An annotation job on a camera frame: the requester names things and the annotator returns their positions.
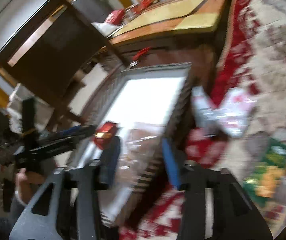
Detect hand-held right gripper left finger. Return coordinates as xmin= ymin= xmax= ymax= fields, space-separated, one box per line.
xmin=9 ymin=135 xmax=121 ymax=240

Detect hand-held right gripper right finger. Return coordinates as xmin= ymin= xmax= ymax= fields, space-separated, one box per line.
xmin=161 ymin=137 xmax=273 ymax=240

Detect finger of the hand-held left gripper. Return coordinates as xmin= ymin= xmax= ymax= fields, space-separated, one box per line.
xmin=28 ymin=136 xmax=99 ymax=161
xmin=39 ymin=124 xmax=97 ymax=143

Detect shiny red snack packet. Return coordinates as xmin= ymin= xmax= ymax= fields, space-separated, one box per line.
xmin=94 ymin=121 xmax=119 ymax=151

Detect striped cardboard box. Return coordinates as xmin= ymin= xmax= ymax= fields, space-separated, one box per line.
xmin=65 ymin=62 xmax=194 ymax=228

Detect white pink strawberry snack packet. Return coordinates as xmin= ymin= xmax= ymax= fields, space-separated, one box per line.
xmin=214 ymin=88 xmax=258 ymax=138

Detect green cracker packet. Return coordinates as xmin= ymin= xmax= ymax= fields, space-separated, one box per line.
xmin=242 ymin=164 xmax=286 ymax=204

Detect dark green snack packet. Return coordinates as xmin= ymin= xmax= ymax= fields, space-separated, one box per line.
xmin=262 ymin=138 xmax=286 ymax=167

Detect person's left hand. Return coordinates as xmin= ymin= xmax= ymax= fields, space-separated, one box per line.
xmin=16 ymin=168 xmax=46 ymax=205

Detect white plastic bag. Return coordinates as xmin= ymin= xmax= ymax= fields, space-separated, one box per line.
xmin=7 ymin=83 xmax=56 ymax=133
xmin=92 ymin=21 xmax=124 ymax=37

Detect white grey snack packet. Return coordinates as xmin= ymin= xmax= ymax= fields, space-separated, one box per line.
xmin=191 ymin=86 xmax=220 ymax=128

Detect dark wooden chair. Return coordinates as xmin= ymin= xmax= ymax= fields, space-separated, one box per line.
xmin=0 ymin=0 xmax=133 ymax=133

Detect red scissors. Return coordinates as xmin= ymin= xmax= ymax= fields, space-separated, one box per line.
xmin=131 ymin=46 xmax=153 ymax=61

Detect red paper bag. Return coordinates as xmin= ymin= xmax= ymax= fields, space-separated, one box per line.
xmin=105 ymin=9 xmax=125 ymax=26

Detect sofa with red patterned cover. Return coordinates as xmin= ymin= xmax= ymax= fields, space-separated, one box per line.
xmin=118 ymin=0 xmax=286 ymax=240

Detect wooden cabinet with yellow top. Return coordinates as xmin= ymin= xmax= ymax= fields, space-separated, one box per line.
xmin=90 ymin=0 xmax=233 ymax=85

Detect red plush toy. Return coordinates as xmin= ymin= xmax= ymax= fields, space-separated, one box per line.
xmin=134 ymin=0 xmax=159 ymax=12

